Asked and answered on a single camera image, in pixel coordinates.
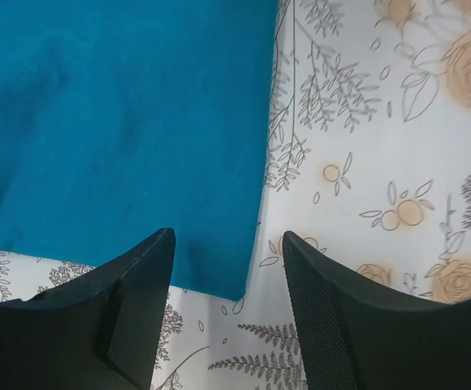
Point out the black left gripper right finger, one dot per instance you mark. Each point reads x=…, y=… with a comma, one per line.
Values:
x=355, y=333

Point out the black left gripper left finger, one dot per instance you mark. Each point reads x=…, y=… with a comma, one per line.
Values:
x=98, y=331

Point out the blue t shirt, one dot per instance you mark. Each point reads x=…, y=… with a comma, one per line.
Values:
x=118, y=118

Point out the floral patterned table cloth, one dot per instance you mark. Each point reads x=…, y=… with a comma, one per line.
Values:
x=368, y=160

